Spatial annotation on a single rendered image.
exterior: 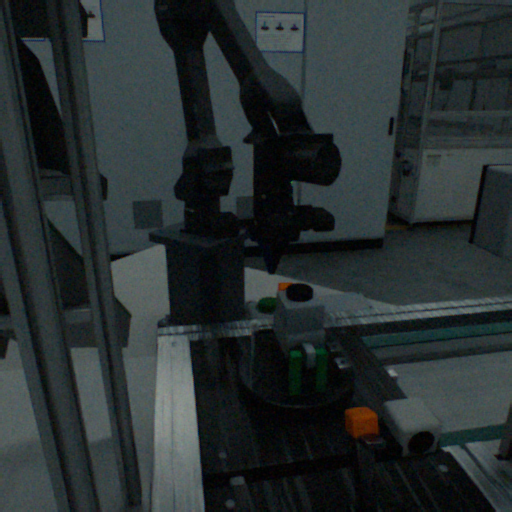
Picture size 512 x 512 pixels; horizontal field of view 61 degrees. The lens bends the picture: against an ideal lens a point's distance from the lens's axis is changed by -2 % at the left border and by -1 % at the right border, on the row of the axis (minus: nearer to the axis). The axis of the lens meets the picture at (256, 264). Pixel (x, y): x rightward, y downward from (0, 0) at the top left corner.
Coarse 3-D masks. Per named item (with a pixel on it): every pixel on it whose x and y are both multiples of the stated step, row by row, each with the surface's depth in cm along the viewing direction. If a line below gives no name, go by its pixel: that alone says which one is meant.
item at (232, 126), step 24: (240, 0) 295; (264, 0) 298; (288, 0) 300; (264, 24) 303; (288, 24) 306; (216, 48) 303; (264, 48) 309; (288, 48) 312; (216, 72) 309; (288, 72) 318; (216, 96) 315; (216, 120) 321; (240, 120) 324; (240, 144) 330; (240, 168) 337; (240, 192) 344; (240, 216) 350
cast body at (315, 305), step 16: (288, 288) 48; (304, 288) 48; (288, 304) 47; (304, 304) 47; (320, 304) 47; (288, 320) 46; (304, 320) 47; (320, 320) 47; (288, 336) 46; (304, 336) 47; (320, 336) 47; (288, 352) 47; (304, 352) 46
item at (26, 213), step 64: (0, 0) 17; (64, 0) 31; (0, 64) 17; (64, 64) 32; (0, 128) 18; (64, 128) 34; (0, 192) 19; (0, 256) 20; (64, 320) 23; (64, 384) 23; (64, 448) 25; (128, 448) 46
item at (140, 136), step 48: (96, 0) 280; (144, 0) 285; (96, 48) 290; (144, 48) 295; (96, 96) 300; (144, 96) 306; (96, 144) 312; (144, 144) 318; (144, 192) 330; (144, 240) 343
